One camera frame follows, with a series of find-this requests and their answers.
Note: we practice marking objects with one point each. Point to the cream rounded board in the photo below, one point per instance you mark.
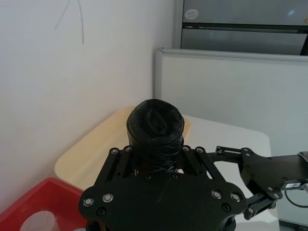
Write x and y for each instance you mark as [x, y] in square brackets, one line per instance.
[96, 149]

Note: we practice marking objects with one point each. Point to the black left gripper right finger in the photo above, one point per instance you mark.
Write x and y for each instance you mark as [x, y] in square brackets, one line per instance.
[201, 161]

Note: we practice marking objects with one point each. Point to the black plastic bag roll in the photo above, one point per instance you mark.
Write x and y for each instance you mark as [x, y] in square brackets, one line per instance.
[154, 130]

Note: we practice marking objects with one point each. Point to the grey office partition panel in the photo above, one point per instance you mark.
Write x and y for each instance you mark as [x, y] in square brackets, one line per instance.
[228, 91]

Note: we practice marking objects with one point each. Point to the white table cloth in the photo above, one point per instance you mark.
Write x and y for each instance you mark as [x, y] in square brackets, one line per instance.
[231, 137]

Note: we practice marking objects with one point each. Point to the red plastic bin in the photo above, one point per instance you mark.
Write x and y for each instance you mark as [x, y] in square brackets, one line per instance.
[43, 195]

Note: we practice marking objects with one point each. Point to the grey steel refrigerator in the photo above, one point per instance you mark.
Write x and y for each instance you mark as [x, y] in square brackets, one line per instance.
[240, 26]

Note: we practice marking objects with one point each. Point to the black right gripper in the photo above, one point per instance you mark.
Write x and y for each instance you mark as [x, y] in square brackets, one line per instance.
[262, 173]

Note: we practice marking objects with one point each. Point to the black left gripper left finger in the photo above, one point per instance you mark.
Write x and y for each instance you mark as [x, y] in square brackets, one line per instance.
[115, 160]

